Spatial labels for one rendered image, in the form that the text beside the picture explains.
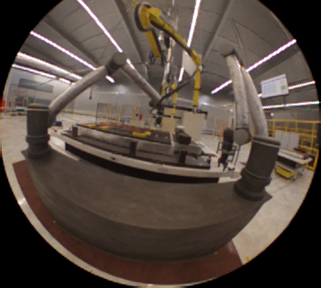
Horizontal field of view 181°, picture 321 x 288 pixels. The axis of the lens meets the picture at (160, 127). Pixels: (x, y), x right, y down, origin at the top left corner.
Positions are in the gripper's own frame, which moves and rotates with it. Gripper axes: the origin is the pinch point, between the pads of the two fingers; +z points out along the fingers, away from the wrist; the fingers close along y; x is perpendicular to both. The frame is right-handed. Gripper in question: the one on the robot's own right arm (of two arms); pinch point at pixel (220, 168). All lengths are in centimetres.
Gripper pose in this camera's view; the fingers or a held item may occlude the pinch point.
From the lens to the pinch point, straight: 103.9
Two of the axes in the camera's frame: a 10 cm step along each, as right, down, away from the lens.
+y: 0.1, 0.8, -10.0
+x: 9.9, 1.5, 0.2
